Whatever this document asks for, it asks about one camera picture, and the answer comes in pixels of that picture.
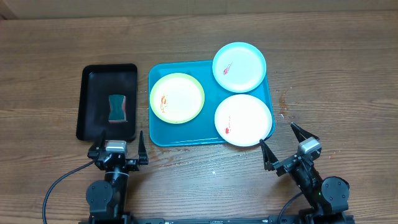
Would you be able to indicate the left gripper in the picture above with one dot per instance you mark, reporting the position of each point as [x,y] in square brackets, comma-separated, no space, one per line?
[132,165]

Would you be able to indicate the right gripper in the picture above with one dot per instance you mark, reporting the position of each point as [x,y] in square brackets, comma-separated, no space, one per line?
[286,164]

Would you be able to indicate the pink green sponge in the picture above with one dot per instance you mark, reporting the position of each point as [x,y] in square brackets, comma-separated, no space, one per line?
[117,109]

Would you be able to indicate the white plate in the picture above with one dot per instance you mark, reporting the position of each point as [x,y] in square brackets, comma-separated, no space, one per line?
[243,120]

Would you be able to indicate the yellow-green rimmed plate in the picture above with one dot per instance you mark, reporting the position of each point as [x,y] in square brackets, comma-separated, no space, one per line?
[177,98]

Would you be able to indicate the light blue plate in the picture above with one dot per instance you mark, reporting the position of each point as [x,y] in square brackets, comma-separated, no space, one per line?
[239,67]

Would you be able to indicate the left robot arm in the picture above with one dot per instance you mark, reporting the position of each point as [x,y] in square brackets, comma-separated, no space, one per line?
[107,197]

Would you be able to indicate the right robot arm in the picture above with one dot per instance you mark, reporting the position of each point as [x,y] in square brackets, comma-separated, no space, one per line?
[328,197]

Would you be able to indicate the black plastic tray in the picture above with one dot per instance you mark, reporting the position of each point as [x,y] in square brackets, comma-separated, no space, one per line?
[98,82]

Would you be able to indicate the teal plastic tray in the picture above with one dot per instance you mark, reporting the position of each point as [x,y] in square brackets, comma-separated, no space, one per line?
[201,129]

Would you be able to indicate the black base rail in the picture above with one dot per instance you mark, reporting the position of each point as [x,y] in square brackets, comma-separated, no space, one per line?
[214,220]

